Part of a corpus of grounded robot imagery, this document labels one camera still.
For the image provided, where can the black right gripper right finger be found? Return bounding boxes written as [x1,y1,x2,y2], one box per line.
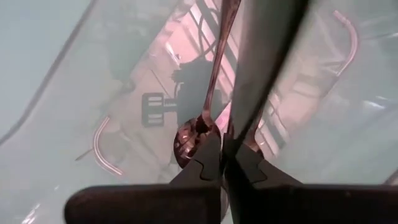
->
[223,133,398,224]

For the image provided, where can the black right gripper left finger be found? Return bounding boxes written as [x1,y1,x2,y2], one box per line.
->
[63,132,223,224]

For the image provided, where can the black spoon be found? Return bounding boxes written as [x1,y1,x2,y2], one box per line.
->
[229,0,311,147]
[173,0,243,170]

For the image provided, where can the clear plastic bin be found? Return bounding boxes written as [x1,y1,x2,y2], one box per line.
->
[0,0,398,224]

